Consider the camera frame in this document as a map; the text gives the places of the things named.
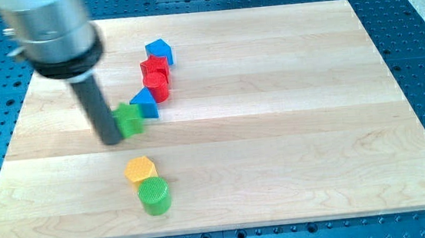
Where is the green star block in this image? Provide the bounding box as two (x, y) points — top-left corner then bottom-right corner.
(112, 103), (144, 138)

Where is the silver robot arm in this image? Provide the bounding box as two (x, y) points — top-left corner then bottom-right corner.
(0, 0), (103, 83)

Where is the light wooden board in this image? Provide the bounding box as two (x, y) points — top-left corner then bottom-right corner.
(0, 0), (425, 238)

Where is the blue triangle block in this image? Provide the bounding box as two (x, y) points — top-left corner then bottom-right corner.
(129, 87), (159, 119)

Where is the red cylinder block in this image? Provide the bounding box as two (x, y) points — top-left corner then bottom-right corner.
(143, 72), (169, 103)

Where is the red star block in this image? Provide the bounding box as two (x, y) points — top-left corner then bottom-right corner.
(140, 55), (170, 84)

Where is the yellow hexagon block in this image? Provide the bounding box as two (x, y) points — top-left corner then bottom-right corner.
(124, 156), (159, 190)

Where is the green cylinder block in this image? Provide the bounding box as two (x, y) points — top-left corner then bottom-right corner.
(138, 177), (172, 216)

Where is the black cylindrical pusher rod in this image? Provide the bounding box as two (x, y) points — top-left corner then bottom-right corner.
(70, 75), (122, 146)

